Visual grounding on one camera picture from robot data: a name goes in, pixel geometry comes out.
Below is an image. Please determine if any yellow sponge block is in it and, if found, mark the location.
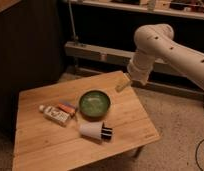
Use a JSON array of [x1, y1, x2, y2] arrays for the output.
[[115, 77, 132, 92]]

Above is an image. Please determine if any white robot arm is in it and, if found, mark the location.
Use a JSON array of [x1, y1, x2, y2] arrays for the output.
[[127, 24, 204, 90]]

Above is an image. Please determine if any green bowl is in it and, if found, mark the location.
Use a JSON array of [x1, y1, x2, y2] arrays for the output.
[[79, 90, 111, 118]]

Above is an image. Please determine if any long metal case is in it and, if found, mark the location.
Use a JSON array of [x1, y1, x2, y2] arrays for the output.
[[64, 41, 204, 82]]

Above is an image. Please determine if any orange small box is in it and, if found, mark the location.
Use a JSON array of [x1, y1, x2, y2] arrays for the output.
[[58, 103, 76, 116]]

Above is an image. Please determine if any white paper cup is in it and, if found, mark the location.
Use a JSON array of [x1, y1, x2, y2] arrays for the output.
[[79, 122, 103, 140]]

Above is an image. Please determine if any metal vertical pole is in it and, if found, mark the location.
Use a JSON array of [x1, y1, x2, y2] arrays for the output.
[[68, 0, 78, 44]]

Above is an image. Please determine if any white tube with label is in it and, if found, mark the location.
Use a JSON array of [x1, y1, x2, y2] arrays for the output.
[[39, 105, 70, 126]]

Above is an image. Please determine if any wooden table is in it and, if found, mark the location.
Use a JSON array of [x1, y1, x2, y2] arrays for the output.
[[13, 71, 160, 171]]

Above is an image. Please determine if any upper wooden shelf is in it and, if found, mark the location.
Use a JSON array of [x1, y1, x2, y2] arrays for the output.
[[70, 0, 204, 20]]

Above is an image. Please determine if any black cable on floor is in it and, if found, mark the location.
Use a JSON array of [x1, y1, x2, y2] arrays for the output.
[[195, 138, 204, 171]]

